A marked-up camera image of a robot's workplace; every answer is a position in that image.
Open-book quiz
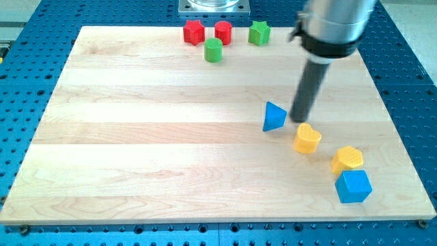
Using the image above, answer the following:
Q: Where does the blue triangle block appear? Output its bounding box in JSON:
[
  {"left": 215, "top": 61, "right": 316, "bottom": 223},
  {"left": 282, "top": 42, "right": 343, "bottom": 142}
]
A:
[{"left": 262, "top": 101, "right": 287, "bottom": 132}]

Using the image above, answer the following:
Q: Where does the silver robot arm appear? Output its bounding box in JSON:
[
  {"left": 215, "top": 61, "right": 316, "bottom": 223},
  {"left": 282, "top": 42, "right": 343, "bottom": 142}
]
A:
[{"left": 288, "top": 0, "right": 376, "bottom": 65}]

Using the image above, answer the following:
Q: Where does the wooden board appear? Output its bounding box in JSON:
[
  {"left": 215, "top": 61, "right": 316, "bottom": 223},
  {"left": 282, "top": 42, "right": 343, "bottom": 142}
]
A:
[{"left": 1, "top": 27, "right": 436, "bottom": 225}]

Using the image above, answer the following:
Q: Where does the green cylinder block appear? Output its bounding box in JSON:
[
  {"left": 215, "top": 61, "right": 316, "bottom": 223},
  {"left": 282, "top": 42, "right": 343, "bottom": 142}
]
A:
[{"left": 204, "top": 38, "right": 223, "bottom": 63}]

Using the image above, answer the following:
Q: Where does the yellow heart block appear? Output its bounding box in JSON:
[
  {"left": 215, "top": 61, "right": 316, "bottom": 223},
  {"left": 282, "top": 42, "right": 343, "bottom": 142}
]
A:
[{"left": 294, "top": 123, "right": 322, "bottom": 154}]

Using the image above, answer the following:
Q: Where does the red cylinder block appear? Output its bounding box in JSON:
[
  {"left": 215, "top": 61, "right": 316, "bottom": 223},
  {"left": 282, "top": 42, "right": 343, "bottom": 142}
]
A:
[{"left": 214, "top": 20, "right": 232, "bottom": 45}]

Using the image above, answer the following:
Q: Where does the red star block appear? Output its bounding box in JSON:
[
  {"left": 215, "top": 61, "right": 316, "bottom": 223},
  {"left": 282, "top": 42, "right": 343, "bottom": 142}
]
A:
[{"left": 183, "top": 20, "right": 206, "bottom": 46}]

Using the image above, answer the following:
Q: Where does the green star block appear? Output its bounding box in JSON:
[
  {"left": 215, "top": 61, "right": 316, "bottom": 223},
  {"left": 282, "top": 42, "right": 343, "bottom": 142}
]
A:
[{"left": 248, "top": 21, "right": 270, "bottom": 46}]

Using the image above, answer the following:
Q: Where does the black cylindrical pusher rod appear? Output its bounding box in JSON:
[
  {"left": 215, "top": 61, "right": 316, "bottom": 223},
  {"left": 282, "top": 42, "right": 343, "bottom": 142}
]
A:
[{"left": 290, "top": 59, "right": 329, "bottom": 122}]

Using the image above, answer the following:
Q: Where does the yellow hexagon block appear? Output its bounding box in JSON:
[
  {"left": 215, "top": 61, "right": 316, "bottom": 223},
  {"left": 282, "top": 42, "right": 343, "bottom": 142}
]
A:
[{"left": 331, "top": 146, "right": 364, "bottom": 175}]

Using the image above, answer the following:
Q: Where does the blue cube block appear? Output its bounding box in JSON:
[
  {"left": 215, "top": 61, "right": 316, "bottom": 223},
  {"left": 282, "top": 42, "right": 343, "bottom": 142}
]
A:
[{"left": 335, "top": 170, "right": 373, "bottom": 203}]

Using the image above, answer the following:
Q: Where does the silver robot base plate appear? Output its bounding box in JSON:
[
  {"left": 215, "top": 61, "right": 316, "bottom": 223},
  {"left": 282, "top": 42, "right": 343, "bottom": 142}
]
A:
[{"left": 178, "top": 0, "right": 251, "bottom": 16}]

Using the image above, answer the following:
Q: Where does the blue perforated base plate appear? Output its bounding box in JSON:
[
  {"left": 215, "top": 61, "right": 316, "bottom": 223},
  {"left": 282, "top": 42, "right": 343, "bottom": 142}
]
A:
[{"left": 1, "top": 0, "right": 436, "bottom": 246}]

